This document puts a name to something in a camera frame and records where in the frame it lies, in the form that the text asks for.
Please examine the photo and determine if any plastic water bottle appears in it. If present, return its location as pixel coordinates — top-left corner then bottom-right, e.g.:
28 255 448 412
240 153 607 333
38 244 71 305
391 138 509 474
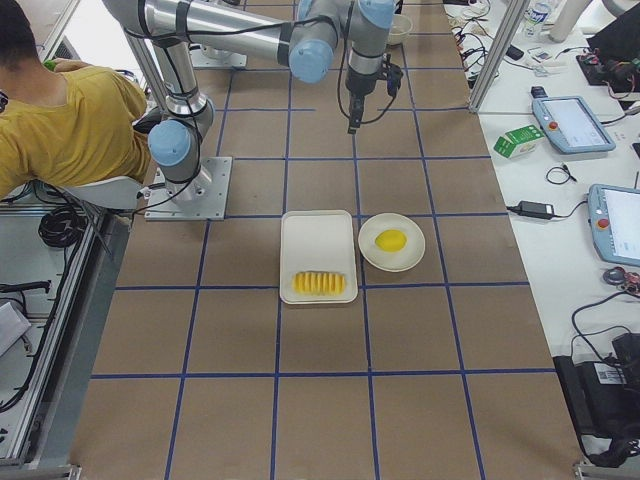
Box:
521 0 552 41

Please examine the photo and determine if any aluminium frame post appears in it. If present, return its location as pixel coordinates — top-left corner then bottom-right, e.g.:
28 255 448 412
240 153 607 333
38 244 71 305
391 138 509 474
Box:
469 0 529 113

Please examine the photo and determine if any blue teach pendant lower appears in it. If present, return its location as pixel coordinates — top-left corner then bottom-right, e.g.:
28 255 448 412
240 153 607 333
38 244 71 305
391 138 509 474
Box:
587 184 639 267

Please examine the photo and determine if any blue teach pendant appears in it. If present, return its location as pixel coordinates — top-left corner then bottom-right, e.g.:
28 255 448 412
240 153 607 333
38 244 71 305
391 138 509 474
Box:
587 184 639 267
531 96 616 154

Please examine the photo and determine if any white chair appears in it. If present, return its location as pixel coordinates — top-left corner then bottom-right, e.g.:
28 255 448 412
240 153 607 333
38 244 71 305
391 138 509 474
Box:
11 176 143 211

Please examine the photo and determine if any blue teach pendant upper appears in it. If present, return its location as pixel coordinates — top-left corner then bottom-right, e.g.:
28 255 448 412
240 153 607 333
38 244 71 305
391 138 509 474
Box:
531 96 616 154

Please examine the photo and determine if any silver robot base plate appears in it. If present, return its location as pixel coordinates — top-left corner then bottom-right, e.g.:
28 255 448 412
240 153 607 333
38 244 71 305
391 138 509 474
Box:
144 157 233 221

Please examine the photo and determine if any sliced yellow fruit row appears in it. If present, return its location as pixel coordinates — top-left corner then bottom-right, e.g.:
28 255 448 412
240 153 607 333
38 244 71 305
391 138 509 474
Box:
292 271 346 296

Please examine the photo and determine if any green white carton box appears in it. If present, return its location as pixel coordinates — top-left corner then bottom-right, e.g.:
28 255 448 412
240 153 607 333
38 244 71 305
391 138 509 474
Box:
493 124 544 159

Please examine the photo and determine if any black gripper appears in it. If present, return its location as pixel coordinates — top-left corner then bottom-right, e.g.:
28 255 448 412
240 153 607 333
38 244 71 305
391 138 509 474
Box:
346 49 403 134

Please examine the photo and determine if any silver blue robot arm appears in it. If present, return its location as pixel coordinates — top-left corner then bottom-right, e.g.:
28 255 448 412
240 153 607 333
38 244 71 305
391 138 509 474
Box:
105 1 402 206

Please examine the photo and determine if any white ceramic bowl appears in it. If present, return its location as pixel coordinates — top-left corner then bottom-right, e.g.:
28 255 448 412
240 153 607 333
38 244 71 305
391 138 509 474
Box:
387 14 413 46

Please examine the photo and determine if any cream round plate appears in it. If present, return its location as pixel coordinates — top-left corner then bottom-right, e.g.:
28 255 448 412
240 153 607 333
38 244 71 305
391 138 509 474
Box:
358 213 425 272

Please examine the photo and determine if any yellow lemon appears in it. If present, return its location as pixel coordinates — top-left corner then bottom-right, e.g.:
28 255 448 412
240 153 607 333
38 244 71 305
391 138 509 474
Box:
375 229 407 253

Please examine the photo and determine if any black power adapter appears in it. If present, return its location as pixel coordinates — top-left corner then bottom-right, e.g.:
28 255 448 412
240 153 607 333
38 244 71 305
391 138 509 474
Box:
518 201 555 220

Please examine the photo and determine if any white rectangular tray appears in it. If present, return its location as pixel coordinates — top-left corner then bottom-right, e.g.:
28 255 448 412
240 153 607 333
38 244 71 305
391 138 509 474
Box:
280 210 358 305

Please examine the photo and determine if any black laptop computer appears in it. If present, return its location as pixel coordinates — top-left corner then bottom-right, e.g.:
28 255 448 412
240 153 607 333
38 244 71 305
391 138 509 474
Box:
587 5 640 61

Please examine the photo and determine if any person in yellow shirt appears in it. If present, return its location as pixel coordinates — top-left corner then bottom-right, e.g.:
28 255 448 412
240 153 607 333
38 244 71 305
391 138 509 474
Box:
1 1 151 197

